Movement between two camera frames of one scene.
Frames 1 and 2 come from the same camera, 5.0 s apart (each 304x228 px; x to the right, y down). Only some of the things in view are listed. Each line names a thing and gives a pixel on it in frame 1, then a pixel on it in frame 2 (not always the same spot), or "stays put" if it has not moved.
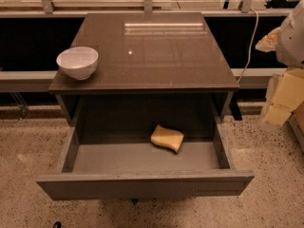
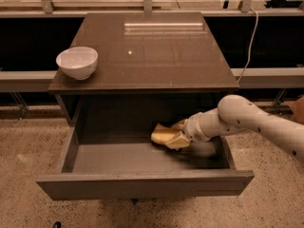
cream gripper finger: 288,94 -> 179,142
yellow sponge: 164,137 stays put
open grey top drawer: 104,161 stays put
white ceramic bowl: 78,62 stays put
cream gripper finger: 268,44 -> 180,124
